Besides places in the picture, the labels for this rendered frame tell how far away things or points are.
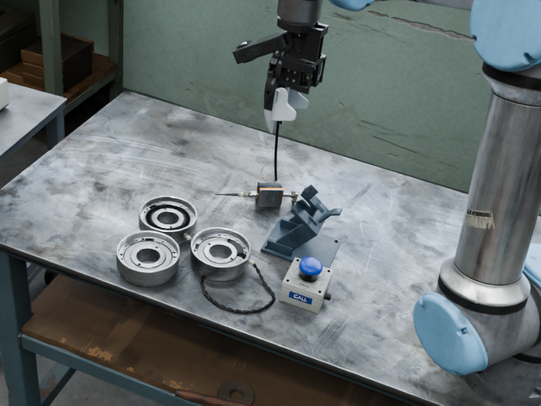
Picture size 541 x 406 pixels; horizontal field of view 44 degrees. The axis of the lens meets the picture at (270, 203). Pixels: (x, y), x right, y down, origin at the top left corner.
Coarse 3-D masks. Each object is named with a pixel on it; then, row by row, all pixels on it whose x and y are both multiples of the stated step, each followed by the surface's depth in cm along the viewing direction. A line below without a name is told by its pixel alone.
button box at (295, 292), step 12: (288, 276) 112; (300, 276) 111; (312, 276) 112; (324, 276) 113; (288, 288) 111; (300, 288) 110; (312, 288) 110; (324, 288) 110; (288, 300) 112; (300, 300) 111; (312, 300) 110; (312, 312) 112
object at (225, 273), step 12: (216, 228) 120; (192, 240) 116; (204, 240) 119; (240, 240) 120; (192, 252) 114; (204, 252) 116; (216, 252) 119; (228, 252) 119; (192, 264) 115; (204, 264) 112; (240, 264) 113; (204, 276) 115; (216, 276) 113; (228, 276) 113
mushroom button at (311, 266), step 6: (306, 258) 111; (312, 258) 112; (300, 264) 110; (306, 264) 110; (312, 264) 110; (318, 264) 111; (300, 270) 110; (306, 270) 109; (312, 270) 109; (318, 270) 110
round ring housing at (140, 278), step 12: (132, 240) 116; (144, 240) 116; (156, 240) 116; (168, 240) 116; (120, 252) 113; (132, 252) 113; (144, 252) 115; (156, 252) 115; (120, 264) 110; (144, 264) 111; (156, 264) 112; (132, 276) 109; (144, 276) 109; (156, 276) 109; (168, 276) 111
